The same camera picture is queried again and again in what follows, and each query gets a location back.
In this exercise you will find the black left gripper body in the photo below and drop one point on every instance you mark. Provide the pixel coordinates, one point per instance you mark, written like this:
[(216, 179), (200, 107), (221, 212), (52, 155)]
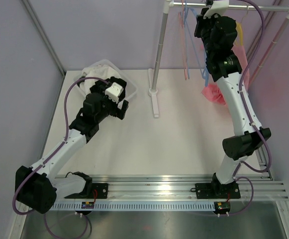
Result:
[(109, 107)]

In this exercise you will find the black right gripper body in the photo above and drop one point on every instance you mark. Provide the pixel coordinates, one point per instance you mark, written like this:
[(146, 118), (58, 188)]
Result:
[(205, 26)]

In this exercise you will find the pink wire hanger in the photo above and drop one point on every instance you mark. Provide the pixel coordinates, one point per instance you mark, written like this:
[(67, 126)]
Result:
[(181, 16)]

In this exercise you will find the white tank top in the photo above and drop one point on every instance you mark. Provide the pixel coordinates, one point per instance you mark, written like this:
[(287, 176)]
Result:
[(103, 71)]

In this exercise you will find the yellow hanger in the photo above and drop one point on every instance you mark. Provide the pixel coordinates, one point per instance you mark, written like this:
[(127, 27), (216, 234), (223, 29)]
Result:
[(239, 28)]

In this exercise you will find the pink t shirt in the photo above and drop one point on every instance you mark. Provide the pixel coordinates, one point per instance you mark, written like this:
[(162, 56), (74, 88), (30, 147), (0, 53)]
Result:
[(212, 92)]

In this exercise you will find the black t shirt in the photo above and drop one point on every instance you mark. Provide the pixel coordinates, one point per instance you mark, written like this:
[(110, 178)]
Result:
[(101, 86)]

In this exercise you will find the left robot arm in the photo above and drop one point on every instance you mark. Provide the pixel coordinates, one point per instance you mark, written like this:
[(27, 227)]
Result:
[(59, 149)]

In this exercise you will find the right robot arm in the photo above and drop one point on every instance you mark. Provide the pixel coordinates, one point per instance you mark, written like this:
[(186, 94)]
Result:
[(218, 34)]

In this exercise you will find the white plastic basket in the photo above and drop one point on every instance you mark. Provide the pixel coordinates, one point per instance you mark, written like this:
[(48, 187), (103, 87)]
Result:
[(131, 89)]

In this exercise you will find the metal clothes rack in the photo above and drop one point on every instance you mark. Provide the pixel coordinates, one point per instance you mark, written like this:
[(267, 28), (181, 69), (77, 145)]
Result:
[(153, 73)]

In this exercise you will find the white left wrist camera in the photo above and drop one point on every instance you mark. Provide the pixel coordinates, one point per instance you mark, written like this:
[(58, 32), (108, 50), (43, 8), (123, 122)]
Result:
[(114, 91)]

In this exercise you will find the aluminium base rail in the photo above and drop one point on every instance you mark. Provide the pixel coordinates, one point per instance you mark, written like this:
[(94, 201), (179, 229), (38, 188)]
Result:
[(177, 188)]

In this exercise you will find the white slotted cable duct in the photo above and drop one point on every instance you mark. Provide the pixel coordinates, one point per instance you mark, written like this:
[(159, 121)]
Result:
[(132, 206)]

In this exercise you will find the aluminium corner frame post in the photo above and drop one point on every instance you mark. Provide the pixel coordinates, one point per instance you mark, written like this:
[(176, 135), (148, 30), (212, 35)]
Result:
[(40, 30)]

